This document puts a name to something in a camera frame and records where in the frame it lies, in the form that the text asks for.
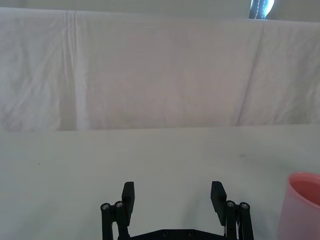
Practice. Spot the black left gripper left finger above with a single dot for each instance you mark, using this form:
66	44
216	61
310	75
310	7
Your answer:
127	200

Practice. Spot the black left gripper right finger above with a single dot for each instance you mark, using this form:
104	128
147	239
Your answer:
218	200

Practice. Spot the white table cloth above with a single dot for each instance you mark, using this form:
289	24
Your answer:
160	162

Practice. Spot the pink plastic cup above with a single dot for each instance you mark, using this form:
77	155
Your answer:
297	215

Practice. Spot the white draped sheet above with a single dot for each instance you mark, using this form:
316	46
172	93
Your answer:
160	75

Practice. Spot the pale white curtain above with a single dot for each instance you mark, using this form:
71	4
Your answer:
150	7

